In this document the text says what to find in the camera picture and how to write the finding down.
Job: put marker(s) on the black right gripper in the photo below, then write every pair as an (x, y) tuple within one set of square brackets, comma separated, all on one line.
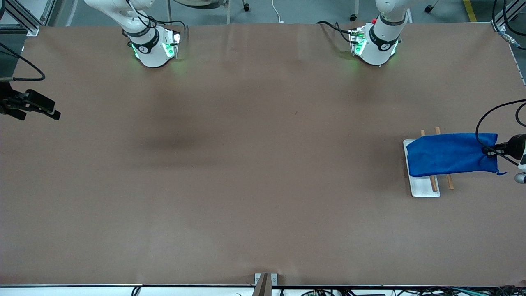
[(9, 102)]

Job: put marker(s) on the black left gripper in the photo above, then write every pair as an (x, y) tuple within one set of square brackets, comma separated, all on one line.
[(514, 146)]

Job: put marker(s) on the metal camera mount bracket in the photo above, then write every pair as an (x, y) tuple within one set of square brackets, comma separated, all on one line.
[(265, 283)]

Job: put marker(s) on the white towel rack base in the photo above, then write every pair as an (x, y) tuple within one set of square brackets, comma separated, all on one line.
[(421, 187)]

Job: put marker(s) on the aluminium frame profile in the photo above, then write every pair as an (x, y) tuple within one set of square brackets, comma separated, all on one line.
[(503, 18), (24, 20)]

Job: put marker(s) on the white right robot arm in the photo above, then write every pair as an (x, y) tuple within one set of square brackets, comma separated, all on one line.
[(152, 51)]

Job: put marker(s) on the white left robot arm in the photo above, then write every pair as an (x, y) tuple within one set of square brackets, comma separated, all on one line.
[(380, 51)]

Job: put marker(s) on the blue towel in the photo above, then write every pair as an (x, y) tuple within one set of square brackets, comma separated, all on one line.
[(448, 154)]

